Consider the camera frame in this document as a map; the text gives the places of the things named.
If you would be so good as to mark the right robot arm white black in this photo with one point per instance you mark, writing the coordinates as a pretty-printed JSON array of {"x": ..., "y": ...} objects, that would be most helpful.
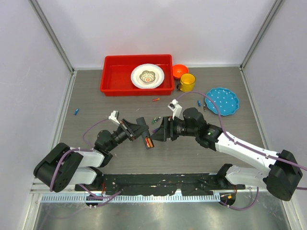
[{"x": 277, "y": 172}]

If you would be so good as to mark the blue dotted plate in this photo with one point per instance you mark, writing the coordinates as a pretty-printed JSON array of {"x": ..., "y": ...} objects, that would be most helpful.
[{"x": 226, "y": 100}]

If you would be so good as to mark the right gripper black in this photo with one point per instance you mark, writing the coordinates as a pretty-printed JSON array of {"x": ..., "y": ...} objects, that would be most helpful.
[{"x": 166, "y": 131}]

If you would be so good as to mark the red battery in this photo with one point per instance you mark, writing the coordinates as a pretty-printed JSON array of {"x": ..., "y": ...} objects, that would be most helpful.
[{"x": 147, "y": 143}]

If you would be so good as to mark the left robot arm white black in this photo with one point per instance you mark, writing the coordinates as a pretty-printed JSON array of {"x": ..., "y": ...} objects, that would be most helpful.
[{"x": 65, "y": 165}]

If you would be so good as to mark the red plastic bin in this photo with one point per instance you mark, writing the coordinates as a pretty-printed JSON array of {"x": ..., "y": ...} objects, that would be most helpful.
[{"x": 117, "y": 70}]

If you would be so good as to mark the small patterned bowl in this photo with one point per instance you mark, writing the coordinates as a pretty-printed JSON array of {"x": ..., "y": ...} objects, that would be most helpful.
[{"x": 147, "y": 76}]

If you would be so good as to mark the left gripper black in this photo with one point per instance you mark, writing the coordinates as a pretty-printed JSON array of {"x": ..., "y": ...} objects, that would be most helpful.
[{"x": 134, "y": 131}]

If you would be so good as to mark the orange battery centre right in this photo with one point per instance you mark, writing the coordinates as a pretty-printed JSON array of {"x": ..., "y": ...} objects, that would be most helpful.
[{"x": 150, "y": 143}]

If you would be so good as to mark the orange bowl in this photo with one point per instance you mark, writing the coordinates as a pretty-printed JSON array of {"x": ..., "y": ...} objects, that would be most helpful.
[{"x": 179, "y": 70}]

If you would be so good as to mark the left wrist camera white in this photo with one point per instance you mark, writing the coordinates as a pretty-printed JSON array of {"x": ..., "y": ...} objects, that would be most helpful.
[{"x": 114, "y": 117}]

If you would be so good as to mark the white plate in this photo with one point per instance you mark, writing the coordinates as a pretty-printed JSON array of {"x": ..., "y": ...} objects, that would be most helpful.
[{"x": 160, "y": 76}]

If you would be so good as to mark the yellow mug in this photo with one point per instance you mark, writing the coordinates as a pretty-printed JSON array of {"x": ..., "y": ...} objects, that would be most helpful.
[{"x": 186, "y": 83}]

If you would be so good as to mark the white cable duct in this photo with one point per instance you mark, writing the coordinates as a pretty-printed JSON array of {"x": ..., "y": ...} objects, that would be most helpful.
[{"x": 176, "y": 198}]

